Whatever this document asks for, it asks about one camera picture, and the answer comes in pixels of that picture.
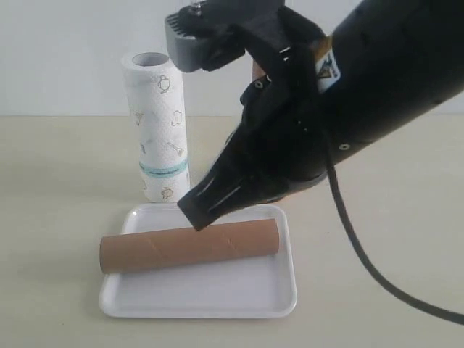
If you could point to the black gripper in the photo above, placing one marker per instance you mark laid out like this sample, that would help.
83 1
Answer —
284 143

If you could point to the brown cardboard tube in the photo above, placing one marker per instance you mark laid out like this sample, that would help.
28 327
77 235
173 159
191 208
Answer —
133 252

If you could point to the white printed paper towel roll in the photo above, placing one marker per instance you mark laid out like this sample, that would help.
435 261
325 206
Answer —
154 91

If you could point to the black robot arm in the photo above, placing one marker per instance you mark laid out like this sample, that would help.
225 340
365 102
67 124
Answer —
398 60

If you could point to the wooden paper towel holder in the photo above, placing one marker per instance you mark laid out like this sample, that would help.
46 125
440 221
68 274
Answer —
257 71

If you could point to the white rectangular plastic tray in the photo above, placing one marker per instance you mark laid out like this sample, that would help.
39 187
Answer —
248 288

